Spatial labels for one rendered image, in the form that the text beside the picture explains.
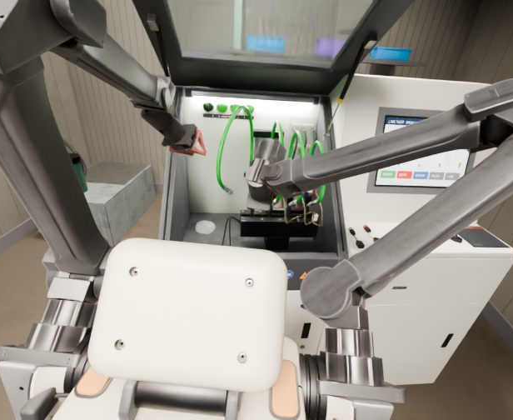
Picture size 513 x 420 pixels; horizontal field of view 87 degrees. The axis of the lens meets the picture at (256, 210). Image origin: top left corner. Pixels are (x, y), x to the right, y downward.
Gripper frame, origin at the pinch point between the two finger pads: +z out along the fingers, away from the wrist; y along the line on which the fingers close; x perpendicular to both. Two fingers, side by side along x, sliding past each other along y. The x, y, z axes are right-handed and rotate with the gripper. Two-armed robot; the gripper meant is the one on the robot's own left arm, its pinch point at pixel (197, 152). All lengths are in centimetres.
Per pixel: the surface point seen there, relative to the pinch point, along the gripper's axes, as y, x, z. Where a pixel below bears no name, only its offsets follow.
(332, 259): -34, 16, 49
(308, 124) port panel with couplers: -11, -46, 48
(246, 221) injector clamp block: 2.3, 7.8, 40.2
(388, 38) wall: -23, -221, 150
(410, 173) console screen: -56, -30, 65
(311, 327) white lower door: -24, 42, 74
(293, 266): -21, 22, 43
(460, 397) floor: -90, 58, 161
